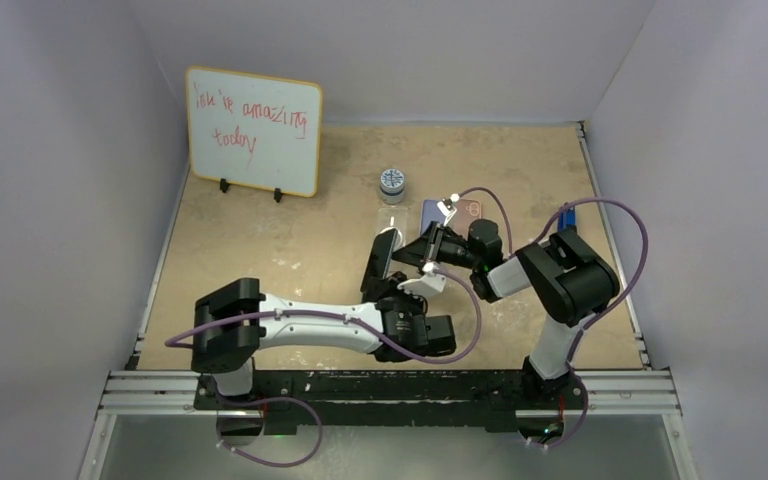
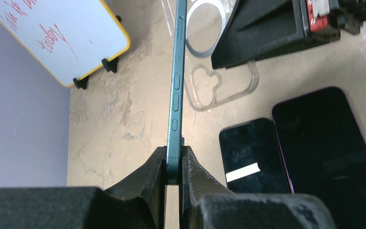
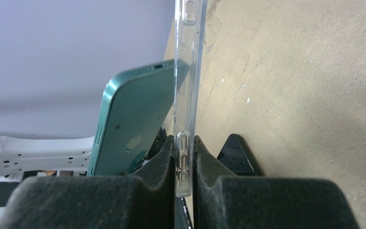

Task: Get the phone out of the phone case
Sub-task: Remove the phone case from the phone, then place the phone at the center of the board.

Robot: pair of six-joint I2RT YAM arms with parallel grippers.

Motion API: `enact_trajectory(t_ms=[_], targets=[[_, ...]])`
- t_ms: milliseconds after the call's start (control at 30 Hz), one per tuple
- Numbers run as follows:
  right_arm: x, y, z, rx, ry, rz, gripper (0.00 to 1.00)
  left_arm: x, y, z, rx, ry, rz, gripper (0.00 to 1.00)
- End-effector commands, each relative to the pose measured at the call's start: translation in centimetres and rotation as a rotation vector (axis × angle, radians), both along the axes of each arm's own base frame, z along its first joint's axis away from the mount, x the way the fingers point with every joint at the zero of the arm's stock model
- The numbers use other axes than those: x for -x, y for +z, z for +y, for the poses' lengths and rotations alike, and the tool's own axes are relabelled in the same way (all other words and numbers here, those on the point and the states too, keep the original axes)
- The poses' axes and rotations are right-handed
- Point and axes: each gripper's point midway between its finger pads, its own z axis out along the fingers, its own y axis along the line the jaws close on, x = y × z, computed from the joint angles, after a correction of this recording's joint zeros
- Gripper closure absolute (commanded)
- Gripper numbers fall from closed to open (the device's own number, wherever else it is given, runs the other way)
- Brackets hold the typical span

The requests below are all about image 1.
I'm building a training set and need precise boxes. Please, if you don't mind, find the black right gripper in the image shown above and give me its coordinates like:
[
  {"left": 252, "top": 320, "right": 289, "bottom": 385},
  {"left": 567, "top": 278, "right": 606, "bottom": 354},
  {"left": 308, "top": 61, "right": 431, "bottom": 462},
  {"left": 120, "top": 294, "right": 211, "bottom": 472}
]
[{"left": 392, "top": 220, "right": 481, "bottom": 269}]

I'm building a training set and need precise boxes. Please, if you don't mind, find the phone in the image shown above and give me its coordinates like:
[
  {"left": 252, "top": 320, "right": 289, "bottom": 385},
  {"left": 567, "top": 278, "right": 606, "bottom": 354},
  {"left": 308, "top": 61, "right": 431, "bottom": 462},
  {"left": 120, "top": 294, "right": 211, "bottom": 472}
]
[{"left": 360, "top": 227, "right": 402, "bottom": 294}]

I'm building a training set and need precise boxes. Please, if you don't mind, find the clear phone case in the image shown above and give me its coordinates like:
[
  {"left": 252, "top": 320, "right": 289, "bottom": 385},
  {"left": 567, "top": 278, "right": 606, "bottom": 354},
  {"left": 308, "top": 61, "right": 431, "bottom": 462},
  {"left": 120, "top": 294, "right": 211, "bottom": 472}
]
[{"left": 375, "top": 205, "right": 410, "bottom": 234}]

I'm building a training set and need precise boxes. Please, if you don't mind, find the pink phone case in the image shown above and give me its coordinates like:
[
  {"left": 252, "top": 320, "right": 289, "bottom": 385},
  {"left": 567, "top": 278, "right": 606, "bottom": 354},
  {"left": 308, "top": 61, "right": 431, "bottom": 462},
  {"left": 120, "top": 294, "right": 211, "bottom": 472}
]
[{"left": 452, "top": 198, "right": 482, "bottom": 229}]

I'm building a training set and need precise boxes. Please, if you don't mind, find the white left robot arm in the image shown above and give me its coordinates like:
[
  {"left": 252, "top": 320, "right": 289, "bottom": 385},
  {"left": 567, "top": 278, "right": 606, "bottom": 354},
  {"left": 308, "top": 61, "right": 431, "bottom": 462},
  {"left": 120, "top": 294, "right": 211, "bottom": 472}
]
[{"left": 190, "top": 272, "right": 457, "bottom": 409}]

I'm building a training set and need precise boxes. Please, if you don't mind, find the blue black stapler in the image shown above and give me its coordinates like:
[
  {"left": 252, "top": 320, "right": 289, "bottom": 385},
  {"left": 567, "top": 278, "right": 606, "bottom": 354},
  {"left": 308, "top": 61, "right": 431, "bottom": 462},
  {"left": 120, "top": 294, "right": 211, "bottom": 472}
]
[{"left": 556, "top": 206, "right": 577, "bottom": 232}]

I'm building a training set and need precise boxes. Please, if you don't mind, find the orange framed whiteboard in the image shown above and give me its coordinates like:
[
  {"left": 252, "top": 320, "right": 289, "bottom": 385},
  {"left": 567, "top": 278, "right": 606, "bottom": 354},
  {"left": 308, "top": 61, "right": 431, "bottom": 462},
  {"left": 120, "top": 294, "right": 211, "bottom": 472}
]
[{"left": 185, "top": 66, "right": 324, "bottom": 198}]

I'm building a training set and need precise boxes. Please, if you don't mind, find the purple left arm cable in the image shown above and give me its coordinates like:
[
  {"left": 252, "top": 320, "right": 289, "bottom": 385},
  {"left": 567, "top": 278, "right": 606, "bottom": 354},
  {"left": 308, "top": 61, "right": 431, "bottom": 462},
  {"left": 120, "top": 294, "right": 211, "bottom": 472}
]
[{"left": 165, "top": 264, "right": 485, "bottom": 367}]

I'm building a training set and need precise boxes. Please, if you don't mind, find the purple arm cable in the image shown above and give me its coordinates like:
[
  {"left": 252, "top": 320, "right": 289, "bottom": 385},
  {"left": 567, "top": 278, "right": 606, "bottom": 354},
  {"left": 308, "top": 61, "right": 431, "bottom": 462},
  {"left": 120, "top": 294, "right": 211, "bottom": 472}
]
[
  {"left": 165, "top": 264, "right": 485, "bottom": 367},
  {"left": 456, "top": 186, "right": 650, "bottom": 372}
]

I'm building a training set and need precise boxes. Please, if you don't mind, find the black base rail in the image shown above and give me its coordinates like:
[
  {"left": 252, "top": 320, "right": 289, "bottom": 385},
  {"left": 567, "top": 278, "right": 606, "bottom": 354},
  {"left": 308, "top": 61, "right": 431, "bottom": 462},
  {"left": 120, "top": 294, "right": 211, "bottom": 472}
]
[{"left": 194, "top": 369, "right": 585, "bottom": 437}]

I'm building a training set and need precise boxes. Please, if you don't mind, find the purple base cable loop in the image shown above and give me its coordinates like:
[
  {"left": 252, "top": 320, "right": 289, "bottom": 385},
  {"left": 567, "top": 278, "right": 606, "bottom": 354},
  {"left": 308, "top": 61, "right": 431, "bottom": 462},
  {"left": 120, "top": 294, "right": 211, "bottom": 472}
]
[{"left": 205, "top": 390, "right": 324, "bottom": 469}]

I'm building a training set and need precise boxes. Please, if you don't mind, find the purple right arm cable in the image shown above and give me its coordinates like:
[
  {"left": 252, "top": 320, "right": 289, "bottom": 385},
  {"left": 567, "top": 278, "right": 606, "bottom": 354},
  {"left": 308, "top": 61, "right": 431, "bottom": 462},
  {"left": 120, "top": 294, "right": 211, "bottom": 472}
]
[{"left": 456, "top": 186, "right": 650, "bottom": 372}]

